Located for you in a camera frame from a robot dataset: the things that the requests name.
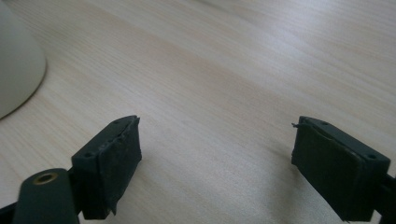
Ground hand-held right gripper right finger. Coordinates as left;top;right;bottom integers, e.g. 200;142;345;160
290;116;391;223

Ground pale green cup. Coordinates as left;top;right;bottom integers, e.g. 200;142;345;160
0;0;48;120

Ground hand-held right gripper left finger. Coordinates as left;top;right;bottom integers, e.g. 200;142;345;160
71;115;143;220

